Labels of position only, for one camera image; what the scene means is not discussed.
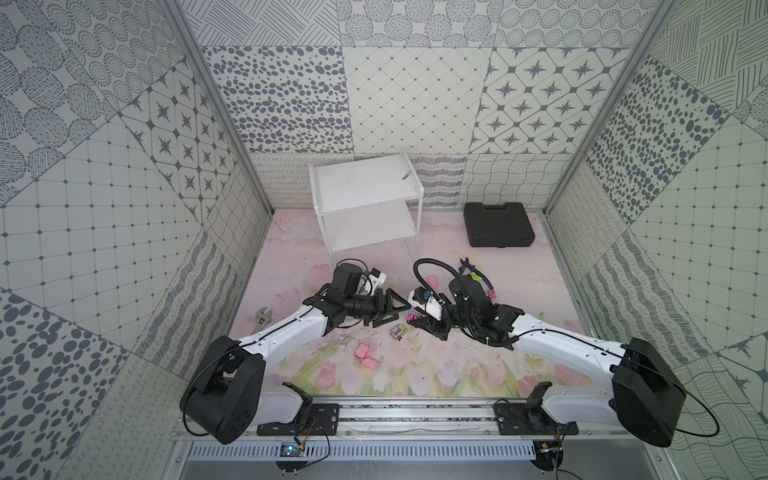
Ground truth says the white two-tier shelf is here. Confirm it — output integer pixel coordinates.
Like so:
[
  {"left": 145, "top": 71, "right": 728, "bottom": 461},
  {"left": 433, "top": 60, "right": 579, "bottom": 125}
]
[{"left": 308, "top": 152, "right": 424, "bottom": 262}]

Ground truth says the orange handled adjustable wrench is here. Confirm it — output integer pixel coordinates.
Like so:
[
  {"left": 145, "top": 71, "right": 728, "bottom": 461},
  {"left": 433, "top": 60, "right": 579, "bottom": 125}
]
[{"left": 254, "top": 307, "right": 272, "bottom": 333}]

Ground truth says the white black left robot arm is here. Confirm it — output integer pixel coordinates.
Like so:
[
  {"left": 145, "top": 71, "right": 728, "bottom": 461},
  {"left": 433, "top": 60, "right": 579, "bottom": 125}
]
[{"left": 179, "top": 263, "right": 410, "bottom": 444}]

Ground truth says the black plastic tool case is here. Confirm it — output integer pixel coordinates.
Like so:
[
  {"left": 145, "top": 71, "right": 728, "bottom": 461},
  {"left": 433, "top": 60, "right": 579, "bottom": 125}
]
[{"left": 463, "top": 202, "right": 535, "bottom": 248}]

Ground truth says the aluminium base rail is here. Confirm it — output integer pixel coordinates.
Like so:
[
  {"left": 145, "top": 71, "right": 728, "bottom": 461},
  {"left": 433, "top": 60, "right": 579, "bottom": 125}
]
[{"left": 170, "top": 397, "right": 647, "bottom": 466}]

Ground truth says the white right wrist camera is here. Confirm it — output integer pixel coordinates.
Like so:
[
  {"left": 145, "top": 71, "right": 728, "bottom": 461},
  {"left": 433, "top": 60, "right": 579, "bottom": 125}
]
[{"left": 407, "top": 290, "right": 443, "bottom": 321}]

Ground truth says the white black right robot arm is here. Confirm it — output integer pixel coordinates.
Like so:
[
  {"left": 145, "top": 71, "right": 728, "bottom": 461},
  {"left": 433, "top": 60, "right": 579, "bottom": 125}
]
[{"left": 409, "top": 258, "right": 694, "bottom": 448}]

